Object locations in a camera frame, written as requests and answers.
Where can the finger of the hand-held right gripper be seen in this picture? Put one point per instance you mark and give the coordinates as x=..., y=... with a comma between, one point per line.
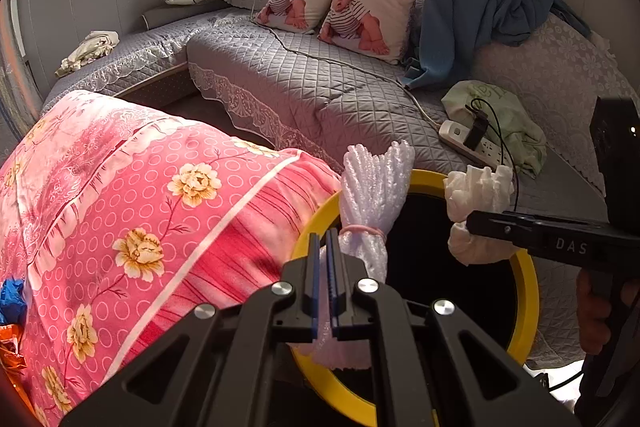
x=500, y=229

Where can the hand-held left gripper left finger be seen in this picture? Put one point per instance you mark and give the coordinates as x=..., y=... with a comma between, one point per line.
x=315, y=287

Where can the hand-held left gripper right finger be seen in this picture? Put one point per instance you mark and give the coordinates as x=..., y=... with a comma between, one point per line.
x=336, y=287

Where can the yellow rimmed bin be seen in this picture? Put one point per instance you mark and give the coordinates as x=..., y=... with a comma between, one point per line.
x=527, y=297

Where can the white foam net bundle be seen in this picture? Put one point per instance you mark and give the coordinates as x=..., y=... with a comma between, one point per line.
x=375, y=187

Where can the blue plastic bag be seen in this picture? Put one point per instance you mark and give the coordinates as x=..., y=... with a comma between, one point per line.
x=10, y=302

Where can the orange foil snack wrapper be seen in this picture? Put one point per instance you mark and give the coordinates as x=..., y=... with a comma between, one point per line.
x=10, y=357

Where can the person's right hand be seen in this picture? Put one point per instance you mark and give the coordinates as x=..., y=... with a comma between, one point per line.
x=592, y=312

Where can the green cloth bag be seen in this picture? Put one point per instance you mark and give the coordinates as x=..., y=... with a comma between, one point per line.
x=520, y=137

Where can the black charger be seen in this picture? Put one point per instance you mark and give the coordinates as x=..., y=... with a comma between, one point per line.
x=474, y=134

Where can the white power strip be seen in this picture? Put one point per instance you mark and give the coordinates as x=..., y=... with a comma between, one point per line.
x=452, y=134

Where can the pink floral bedspread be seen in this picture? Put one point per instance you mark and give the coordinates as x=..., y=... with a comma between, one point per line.
x=150, y=187

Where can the grey quilted sofa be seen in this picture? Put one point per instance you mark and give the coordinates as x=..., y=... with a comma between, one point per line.
x=300, y=82

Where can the baby print pillow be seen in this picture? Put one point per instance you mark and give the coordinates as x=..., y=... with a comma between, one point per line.
x=370, y=22
x=295, y=2

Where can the grey bolster pillow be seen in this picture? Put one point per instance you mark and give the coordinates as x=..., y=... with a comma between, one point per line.
x=175, y=14

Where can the beige cloth pile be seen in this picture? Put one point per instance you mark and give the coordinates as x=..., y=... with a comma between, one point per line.
x=87, y=52

